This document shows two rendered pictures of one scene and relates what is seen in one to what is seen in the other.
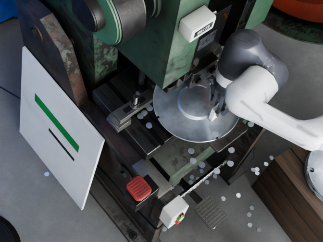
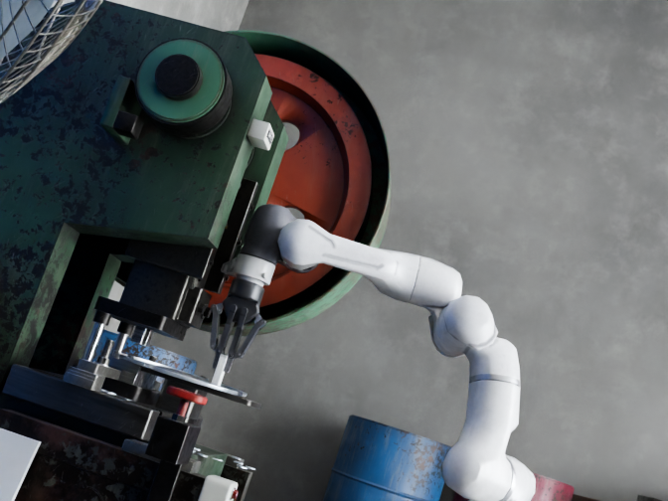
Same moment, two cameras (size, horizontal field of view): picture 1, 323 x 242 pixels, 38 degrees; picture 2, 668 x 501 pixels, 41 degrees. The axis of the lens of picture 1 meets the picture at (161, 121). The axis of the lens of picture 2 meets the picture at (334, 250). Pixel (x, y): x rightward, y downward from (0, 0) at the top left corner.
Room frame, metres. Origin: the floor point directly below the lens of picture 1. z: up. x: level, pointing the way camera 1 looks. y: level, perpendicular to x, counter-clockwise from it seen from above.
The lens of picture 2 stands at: (-1.03, 0.69, 0.78)
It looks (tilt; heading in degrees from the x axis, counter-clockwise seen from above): 11 degrees up; 330
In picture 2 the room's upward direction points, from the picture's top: 18 degrees clockwise
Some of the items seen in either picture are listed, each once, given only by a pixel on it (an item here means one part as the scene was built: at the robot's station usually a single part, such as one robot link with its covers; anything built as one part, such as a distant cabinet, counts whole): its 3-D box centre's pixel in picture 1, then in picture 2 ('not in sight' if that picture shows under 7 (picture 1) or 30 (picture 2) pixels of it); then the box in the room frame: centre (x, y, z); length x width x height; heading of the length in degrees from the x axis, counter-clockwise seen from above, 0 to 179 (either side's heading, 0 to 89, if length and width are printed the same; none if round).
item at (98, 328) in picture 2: (142, 71); (95, 337); (0.84, 0.10, 0.81); 0.02 x 0.02 x 0.14
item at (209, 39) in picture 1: (193, 36); (186, 256); (0.84, -0.03, 1.04); 0.17 x 0.15 x 0.30; 52
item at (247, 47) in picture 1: (255, 62); (285, 239); (0.72, -0.20, 1.14); 0.18 x 0.10 x 0.13; 59
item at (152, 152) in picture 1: (168, 91); (112, 407); (0.86, 0.00, 0.68); 0.45 x 0.30 x 0.06; 142
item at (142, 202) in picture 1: (140, 198); (164, 468); (0.48, 0.01, 0.62); 0.10 x 0.06 x 0.20; 142
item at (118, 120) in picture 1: (132, 105); (100, 363); (0.73, 0.10, 0.76); 0.17 x 0.06 x 0.10; 142
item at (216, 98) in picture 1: (217, 95); (228, 330); (0.75, -0.15, 0.91); 0.04 x 0.01 x 0.11; 142
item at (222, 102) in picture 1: (224, 101); (239, 333); (0.73, -0.17, 0.91); 0.04 x 0.01 x 0.11; 142
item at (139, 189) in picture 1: (138, 191); (181, 411); (0.46, 0.02, 0.72); 0.07 x 0.06 x 0.08; 52
